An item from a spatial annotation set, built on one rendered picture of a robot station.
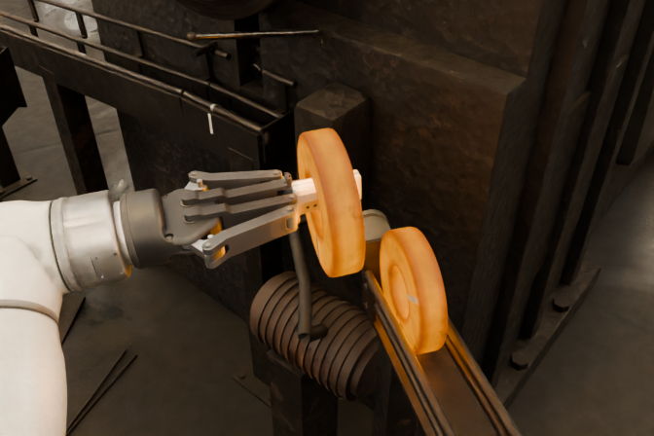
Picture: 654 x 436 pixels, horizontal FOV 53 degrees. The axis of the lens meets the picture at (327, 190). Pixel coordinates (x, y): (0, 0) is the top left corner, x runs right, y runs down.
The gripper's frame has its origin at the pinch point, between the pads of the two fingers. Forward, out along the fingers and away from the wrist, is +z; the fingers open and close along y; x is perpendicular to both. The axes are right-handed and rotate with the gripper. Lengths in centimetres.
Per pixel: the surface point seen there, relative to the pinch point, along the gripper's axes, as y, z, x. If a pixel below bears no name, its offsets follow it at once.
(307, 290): -15.9, -0.2, -31.4
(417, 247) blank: 0.6, 10.1, -10.5
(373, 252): -7.7, 7.6, -18.3
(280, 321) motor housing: -16.0, -4.8, -37.0
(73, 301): -80, -51, -85
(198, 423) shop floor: -36, -24, -87
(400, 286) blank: -2.6, 9.5, -20.1
